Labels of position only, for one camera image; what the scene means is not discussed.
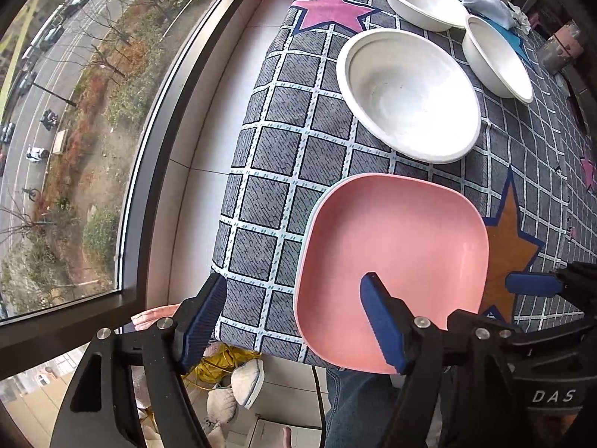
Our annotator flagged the pink square plate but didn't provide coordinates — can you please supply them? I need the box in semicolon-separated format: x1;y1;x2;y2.
295;174;490;375

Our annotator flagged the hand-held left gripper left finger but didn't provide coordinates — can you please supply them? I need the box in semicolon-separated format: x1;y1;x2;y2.
49;272;228;448

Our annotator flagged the crumpled white tissue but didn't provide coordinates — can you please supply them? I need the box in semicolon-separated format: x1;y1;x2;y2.
507;2;533;34

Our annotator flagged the person's leg in jeans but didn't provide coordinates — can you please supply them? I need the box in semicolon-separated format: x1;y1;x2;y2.
324;366;407;448

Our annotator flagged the pale blue cloth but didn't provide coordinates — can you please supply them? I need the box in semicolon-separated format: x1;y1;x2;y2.
453;0;516;29

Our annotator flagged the small white bowl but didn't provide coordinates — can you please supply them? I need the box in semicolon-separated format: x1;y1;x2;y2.
462;15;534;104

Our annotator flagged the pink lidded jar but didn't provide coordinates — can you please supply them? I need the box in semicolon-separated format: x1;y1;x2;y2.
538;20;585;76

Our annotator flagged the black cable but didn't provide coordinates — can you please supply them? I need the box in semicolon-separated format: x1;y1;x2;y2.
312;366;328;448

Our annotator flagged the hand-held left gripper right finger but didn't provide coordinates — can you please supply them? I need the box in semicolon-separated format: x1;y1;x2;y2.
360;272;449;448

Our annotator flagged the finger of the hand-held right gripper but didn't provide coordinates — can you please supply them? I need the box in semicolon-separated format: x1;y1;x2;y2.
447;309;597;365
506;262;597;309

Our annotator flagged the grey checked star blanket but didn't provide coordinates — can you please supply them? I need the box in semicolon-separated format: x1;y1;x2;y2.
210;0;597;370

